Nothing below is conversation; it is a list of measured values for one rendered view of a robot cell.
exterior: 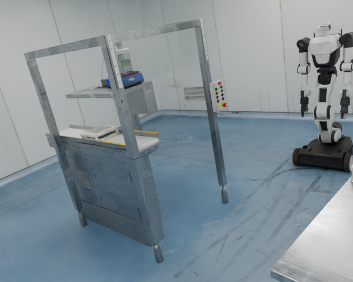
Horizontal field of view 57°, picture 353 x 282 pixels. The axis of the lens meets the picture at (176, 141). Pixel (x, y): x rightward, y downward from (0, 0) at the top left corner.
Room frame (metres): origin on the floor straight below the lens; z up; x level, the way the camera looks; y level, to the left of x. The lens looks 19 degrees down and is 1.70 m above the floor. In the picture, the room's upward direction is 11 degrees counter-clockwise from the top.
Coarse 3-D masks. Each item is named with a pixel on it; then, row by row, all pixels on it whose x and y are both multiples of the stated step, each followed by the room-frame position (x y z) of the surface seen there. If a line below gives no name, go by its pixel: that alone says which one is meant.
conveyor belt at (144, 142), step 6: (60, 132) 3.22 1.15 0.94; (66, 132) 3.17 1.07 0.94; (72, 132) 3.12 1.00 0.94; (78, 132) 3.07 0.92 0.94; (114, 138) 2.61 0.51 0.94; (120, 138) 2.58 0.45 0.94; (138, 138) 2.48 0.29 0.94; (144, 138) 2.45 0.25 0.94; (150, 138) 2.42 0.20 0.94; (156, 138) 2.40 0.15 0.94; (96, 144) 2.56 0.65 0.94; (138, 144) 2.32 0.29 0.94; (144, 144) 2.31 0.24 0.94; (150, 144) 2.33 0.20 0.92; (144, 150) 2.29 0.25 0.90
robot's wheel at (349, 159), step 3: (348, 153) 2.98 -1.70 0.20; (351, 153) 2.98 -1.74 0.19; (345, 156) 2.96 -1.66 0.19; (348, 156) 2.94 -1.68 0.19; (351, 156) 3.00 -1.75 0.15; (345, 159) 2.93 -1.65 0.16; (348, 159) 2.92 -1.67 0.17; (351, 159) 3.02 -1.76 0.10; (345, 162) 2.92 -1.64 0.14; (348, 162) 2.90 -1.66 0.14; (351, 162) 3.02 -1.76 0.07; (345, 165) 2.91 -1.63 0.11; (348, 165) 2.90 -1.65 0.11; (351, 165) 3.00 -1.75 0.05; (345, 168) 2.92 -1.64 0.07; (348, 168) 2.90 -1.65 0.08; (345, 171) 2.95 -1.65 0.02; (348, 171) 2.92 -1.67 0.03
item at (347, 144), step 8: (344, 136) 3.46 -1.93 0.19; (312, 144) 3.45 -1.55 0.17; (320, 144) 3.40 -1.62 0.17; (328, 144) 3.36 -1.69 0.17; (336, 144) 3.32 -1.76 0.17; (344, 144) 3.28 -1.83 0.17; (352, 144) 3.25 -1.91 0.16; (304, 152) 3.23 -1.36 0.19; (312, 152) 3.19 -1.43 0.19; (320, 152) 3.15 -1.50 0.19; (328, 152) 3.11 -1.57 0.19; (336, 152) 3.04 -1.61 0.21; (344, 152) 3.00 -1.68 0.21; (352, 152) 3.24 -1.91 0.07; (304, 160) 3.22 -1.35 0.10; (312, 160) 3.16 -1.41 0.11; (320, 160) 3.10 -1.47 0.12; (328, 160) 3.05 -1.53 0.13; (336, 160) 2.99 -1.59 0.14
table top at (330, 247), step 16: (352, 192) 1.23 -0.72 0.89; (336, 208) 1.14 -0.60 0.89; (352, 208) 1.12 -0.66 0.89; (320, 224) 1.06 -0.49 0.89; (336, 224) 1.04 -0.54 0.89; (352, 224) 1.02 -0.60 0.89; (304, 240) 0.99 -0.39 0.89; (320, 240) 0.97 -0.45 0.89; (336, 240) 0.95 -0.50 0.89; (352, 240) 0.94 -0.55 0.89; (288, 256) 0.92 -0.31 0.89; (304, 256) 0.90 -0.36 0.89; (320, 256) 0.89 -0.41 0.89; (336, 256) 0.88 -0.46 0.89; (352, 256) 0.86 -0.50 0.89; (272, 272) 0.87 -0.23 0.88; (288, 272) 0.85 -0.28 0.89; (304, 272) 0.83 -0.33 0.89; (320, 272) 0.82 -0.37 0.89; (336, 272) 0.81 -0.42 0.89; (352, 272) 0.79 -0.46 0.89
